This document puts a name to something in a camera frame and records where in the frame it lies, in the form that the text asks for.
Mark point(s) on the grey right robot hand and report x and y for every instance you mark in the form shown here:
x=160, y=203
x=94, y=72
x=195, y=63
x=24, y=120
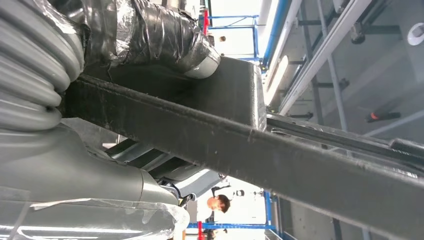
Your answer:
x=66, y=179

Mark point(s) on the blue metal shelf rack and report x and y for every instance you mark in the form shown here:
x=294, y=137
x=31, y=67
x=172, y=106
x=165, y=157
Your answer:
x=255, y=39

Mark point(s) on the person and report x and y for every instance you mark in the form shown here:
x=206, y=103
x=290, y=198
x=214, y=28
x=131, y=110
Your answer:
x=220, y=202

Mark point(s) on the long white ceiling lamp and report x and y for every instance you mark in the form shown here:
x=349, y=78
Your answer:
x=276, y=79

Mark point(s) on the black orange ceiling fixture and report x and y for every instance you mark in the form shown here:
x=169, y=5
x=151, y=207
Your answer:
x=384, y=116

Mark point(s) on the round white ceiling fixture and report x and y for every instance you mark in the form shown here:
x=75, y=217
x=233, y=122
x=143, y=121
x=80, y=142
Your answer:
x=416, y=34

